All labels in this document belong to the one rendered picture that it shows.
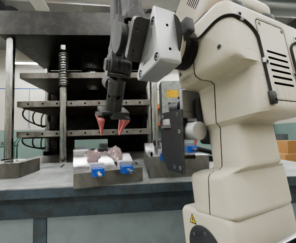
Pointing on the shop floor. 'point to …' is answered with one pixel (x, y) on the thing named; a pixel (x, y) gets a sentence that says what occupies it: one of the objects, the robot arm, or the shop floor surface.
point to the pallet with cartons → (292, 151)
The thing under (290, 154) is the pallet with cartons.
